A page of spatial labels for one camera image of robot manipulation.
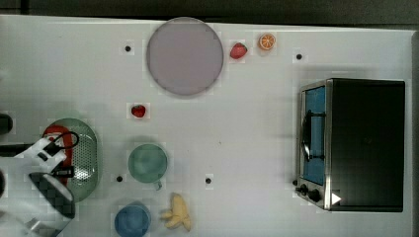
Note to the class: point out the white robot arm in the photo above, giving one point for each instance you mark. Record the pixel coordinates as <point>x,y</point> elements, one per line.
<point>32,195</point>

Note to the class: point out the green strainer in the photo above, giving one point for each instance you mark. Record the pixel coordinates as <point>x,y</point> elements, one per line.
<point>85,160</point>

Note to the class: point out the orange slice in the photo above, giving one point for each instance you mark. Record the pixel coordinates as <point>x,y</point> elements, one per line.
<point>266,41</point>

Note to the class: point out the blue cup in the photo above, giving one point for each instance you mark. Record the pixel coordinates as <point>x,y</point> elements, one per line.
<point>133,220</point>

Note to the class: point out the yellow banana bunch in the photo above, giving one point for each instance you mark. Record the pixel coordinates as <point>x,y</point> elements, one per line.
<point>178,214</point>

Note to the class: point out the grey round plate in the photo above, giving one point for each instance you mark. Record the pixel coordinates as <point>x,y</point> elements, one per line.
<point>185,56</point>

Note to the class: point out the red strawberry near plate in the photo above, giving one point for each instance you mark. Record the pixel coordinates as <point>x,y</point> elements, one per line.
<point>238,50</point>

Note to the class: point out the small red strawberry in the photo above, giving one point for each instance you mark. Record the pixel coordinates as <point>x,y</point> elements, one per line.
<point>138,111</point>

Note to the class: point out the green cup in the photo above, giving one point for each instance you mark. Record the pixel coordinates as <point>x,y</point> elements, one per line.
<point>148,163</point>

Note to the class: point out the silver toaster oven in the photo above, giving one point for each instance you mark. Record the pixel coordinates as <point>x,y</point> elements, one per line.
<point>351,144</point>

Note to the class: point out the red ketchup bottle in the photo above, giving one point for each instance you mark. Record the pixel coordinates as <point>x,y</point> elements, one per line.
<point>64,170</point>

